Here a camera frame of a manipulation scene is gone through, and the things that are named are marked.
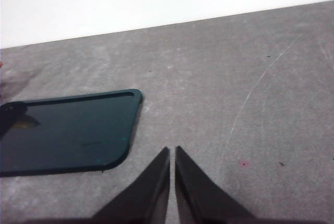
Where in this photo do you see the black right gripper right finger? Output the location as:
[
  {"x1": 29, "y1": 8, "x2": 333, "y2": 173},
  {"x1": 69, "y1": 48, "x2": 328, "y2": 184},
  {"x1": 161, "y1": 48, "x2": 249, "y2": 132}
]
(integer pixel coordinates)
[{"x1": 174, "y1": 145, "x2": 258, "y2": 224}]

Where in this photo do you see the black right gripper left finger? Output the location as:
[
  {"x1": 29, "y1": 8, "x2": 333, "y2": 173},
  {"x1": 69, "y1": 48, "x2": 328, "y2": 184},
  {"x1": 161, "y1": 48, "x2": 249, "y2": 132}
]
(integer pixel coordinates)
[{"x1": 25, "y1": 146, "x2": 171, "y2": 224}]

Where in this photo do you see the dark rectangular tray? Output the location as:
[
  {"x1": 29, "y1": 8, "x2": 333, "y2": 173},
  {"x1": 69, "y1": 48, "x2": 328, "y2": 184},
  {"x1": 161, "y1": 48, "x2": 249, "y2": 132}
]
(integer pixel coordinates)
[{"x1": 0, "y1": 88, "x2": 144, "y2": 178}]

